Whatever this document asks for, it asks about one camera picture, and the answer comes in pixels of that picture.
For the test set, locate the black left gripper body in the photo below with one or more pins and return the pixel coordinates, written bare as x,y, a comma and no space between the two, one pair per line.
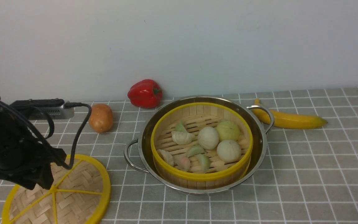
25,154

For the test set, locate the yellow bamboo steamer lid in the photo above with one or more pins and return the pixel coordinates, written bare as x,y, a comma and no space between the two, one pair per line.
77,196

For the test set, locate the yellow bamboo steamer basket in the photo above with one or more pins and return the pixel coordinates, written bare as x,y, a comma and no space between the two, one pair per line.
196,116

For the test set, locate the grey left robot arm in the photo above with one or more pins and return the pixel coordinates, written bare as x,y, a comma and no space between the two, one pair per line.
25,155

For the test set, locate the stainless steel pot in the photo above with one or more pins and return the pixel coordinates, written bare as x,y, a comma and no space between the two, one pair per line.
139,156

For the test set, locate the brown potato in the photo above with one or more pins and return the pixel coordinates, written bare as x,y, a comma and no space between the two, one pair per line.
101,119

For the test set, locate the red bell pepper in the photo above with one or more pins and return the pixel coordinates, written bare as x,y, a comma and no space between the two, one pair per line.
145,94

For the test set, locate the beige dumpling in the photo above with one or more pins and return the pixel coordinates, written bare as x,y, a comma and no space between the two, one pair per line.
166,156

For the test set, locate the white pleated dumpling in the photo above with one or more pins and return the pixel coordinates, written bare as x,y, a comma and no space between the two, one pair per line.
182,138

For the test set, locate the pink dumpling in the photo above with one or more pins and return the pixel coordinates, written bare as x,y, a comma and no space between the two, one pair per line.
183,163

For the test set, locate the small green dumpling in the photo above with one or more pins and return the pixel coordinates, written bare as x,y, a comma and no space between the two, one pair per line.
194,150

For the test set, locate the pale green dumpling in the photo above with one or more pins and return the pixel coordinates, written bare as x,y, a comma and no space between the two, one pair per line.
204,162

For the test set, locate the yellow banana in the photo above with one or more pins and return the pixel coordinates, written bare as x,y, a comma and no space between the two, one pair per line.
290,121

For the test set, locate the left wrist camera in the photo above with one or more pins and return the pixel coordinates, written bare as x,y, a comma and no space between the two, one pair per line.
45,109

